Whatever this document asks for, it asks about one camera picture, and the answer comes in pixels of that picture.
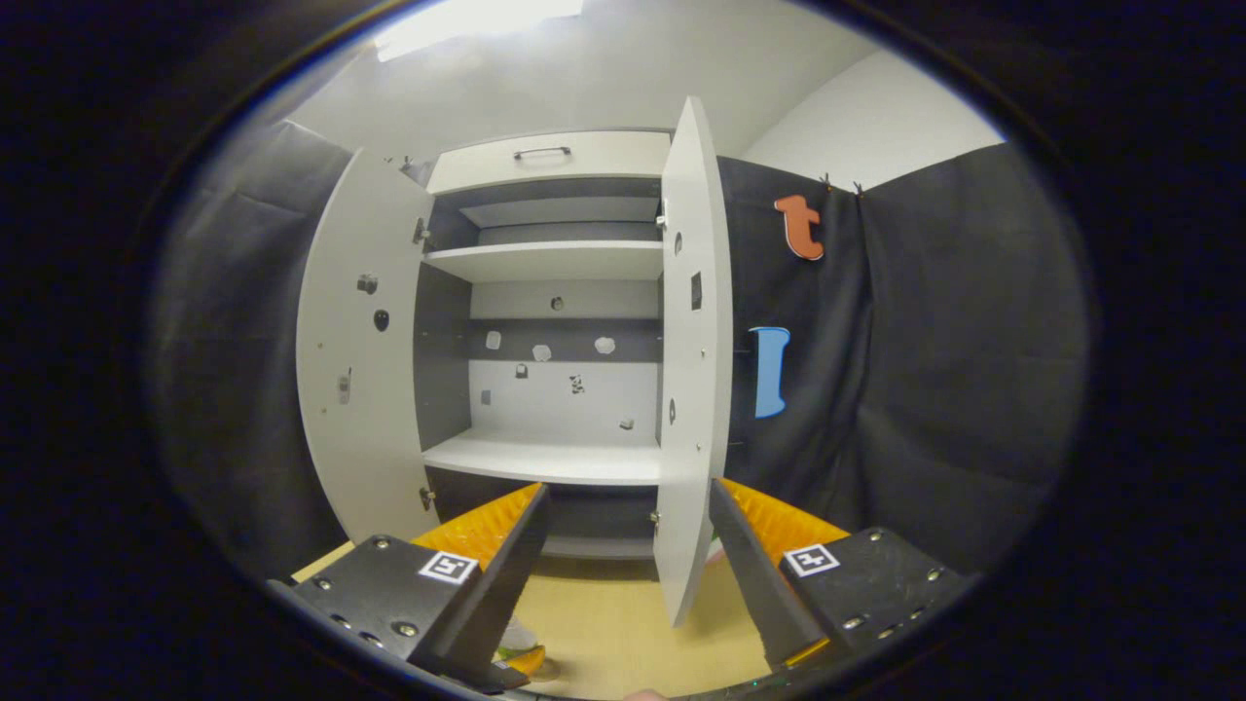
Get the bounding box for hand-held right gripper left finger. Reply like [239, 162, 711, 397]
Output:
[268, 482, 553, 694]

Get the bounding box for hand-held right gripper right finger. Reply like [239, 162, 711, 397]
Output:
[708, 477, 974, 673]

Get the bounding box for clear bottle with green label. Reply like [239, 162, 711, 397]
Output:
[494, 623, 548, 683]

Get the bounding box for white cabinet door phone sticker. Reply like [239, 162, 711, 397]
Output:
[295, 148, 441, 546]

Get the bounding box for white cabinet shelf board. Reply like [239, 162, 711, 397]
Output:
[423, 240, 665, 283]
[421, 428, 663, 486]

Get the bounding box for white and grey cabinet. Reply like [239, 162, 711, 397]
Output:
[419, 129, 675, 561]

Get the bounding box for black backdrop cloth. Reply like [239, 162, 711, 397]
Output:
[146, 117, 429, 580]
[715, 141, 1091, 575]

